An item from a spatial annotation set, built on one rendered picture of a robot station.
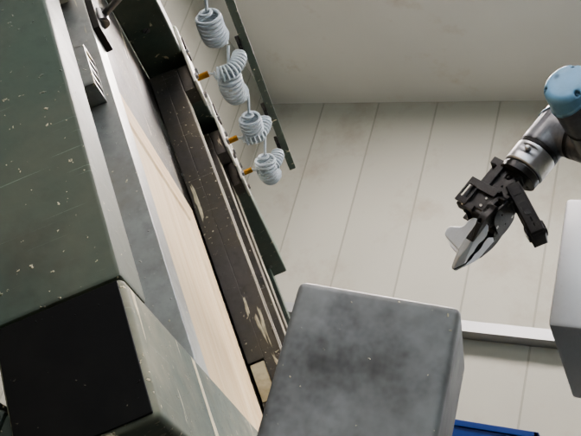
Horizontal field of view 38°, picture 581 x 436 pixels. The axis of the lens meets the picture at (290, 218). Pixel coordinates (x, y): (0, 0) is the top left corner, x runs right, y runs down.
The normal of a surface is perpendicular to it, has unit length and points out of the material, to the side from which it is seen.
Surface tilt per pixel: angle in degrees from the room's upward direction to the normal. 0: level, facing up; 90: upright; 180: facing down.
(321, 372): 90
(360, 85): 180
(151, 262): 90
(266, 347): 90
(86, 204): 90
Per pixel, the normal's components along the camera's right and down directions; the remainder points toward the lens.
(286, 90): -0.26, 0.87
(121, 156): -0.20, -0.47
